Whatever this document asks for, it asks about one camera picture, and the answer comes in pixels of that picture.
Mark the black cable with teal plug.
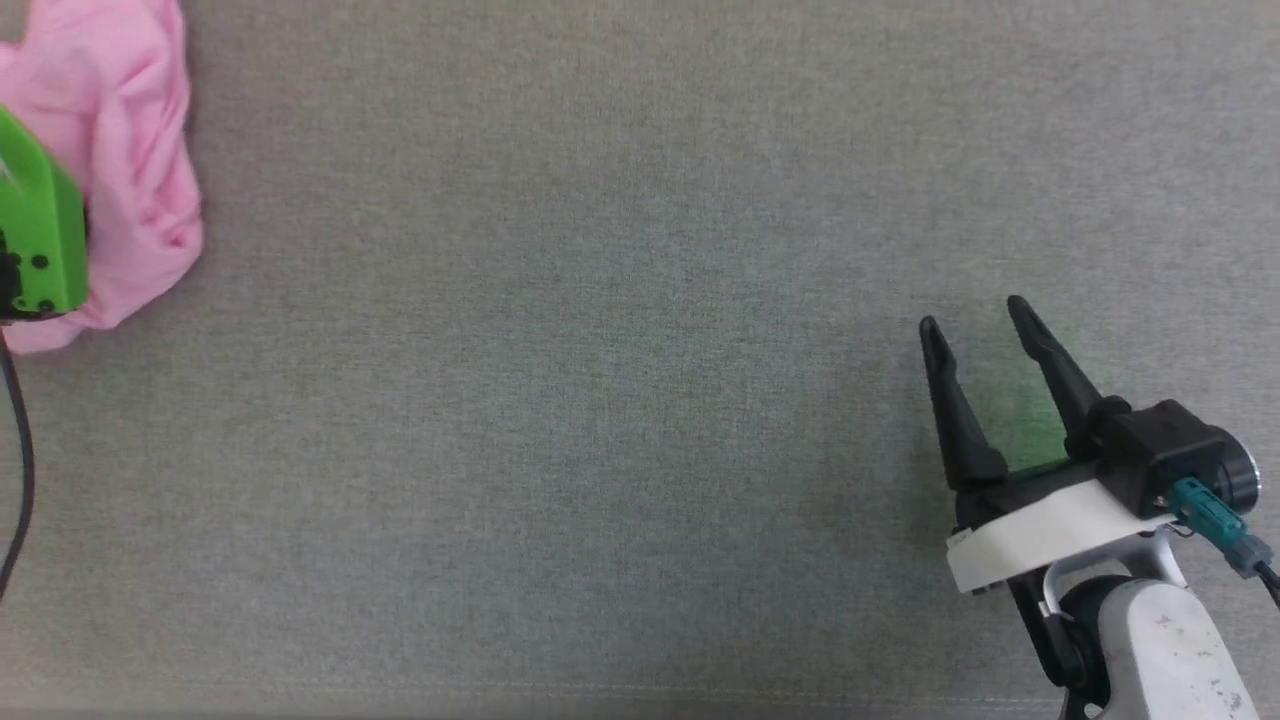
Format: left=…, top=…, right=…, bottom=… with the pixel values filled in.
left=0, top=328, right=37, bottom=601
left=1165, top=477, right=1280, bottom=607

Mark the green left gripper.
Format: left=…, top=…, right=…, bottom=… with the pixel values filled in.
left=0, top=104, right=90, bottom=324

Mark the pink garment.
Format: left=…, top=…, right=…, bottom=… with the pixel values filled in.
left=0, top=0, right=206, bottom=357

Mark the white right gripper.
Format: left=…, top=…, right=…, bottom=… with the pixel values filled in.
left=919, top=294, right=1178, bottom=595

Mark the grey fabric sofa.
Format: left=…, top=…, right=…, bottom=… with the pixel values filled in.
left=0, top=0, right=1280, bottom=720

